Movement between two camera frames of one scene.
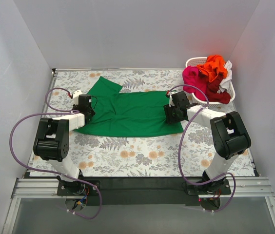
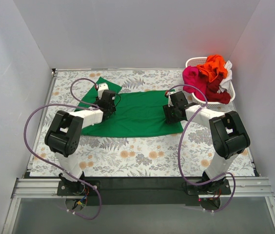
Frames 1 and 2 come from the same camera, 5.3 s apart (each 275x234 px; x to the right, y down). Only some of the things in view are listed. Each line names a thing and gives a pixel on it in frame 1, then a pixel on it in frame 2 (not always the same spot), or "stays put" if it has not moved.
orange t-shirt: (215, 65) stays put
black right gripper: (170, 117) stays put
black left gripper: (90, 116) → (111, 110)
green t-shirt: (135, 114) stays put
